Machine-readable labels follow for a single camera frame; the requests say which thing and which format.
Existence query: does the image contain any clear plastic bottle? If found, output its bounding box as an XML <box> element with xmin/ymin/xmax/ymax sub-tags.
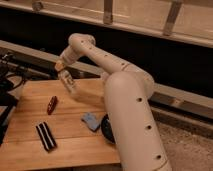
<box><xmin>58</xmin><ymin>70</ymin><xmax>75</xmax><ymax>93</ymax></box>

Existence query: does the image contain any metal bolt left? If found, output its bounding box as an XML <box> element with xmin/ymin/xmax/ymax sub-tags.
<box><xmin>32</xmin><ymin>1</ymin><xmax>43</xmax><ymax>11</ymax></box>

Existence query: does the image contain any red pocket knife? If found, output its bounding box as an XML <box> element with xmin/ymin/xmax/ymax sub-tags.
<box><xmin>47</xmin><ymin>96</ymin><xmax>58</xmax><ymax>115</ymax></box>

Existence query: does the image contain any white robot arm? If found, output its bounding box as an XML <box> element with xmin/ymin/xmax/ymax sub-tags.
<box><xmin>55</xmin><ymin>33</ymin><xmax>172</xmax><ymax>171</ymax></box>

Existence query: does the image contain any blue sponge piece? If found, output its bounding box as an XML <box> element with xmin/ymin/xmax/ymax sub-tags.
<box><xmin>81</xmin><ymin>113</ymin><xmax>100</xmax><ymax>132</ymax></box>

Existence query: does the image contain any metal bracket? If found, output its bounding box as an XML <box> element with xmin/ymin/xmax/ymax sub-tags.
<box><xmin>103</xmin><ymin>0</ymin><xmax>113</xmax><ymax>24</ymax></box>
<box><xmin>163</xmin><ymin>0</ymin><xmax>183</xmax><ymax>36</ymax></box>

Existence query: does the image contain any metal bracket centre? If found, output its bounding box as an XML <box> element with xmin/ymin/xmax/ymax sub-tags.
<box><xmin>103</xmin><ymin>0</ymin><xmax>113</xmax><ymax>24</ymax></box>

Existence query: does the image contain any wooden board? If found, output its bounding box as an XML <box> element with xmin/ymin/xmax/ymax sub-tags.
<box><xmin>0</xmin><ymin>79</ymin><xmax>119</xmax><ymax>171</ymax></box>

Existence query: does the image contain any black round bowl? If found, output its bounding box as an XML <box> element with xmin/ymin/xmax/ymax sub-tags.
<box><xmin>101</xmin><ymin>115</ymin><xmax>115</xmax><ymax>143</ymax></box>

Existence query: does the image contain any metal bracket right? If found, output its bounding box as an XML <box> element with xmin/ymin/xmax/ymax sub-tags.
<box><xmin>163</xmin><ymin>0</ymin><xmax>183</xmax><ymax>36</ymax></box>

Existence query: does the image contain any black white striped block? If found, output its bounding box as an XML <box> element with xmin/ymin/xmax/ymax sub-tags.
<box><xmin>36</xmin><ymin>122</ymin><xmax>57</xmax><ymax>152</ymax></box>

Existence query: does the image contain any black cables and equipment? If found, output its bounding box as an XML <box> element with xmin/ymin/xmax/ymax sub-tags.
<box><xmin>0</xmin><ymin>49</ymin><xmax>29</xmax><ymax>146</ymax></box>

